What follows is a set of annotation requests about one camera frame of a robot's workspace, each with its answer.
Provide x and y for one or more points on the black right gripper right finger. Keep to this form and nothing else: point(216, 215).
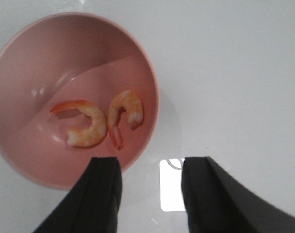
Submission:
point(215, 202)

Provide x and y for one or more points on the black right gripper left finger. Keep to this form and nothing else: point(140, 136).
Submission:
point(92, 205)

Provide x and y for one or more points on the cooked shrimp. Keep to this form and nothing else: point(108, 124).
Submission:
point(127, 102)
point(91, 127)

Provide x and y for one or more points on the pink bowl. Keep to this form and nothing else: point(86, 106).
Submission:
point(63, 57)

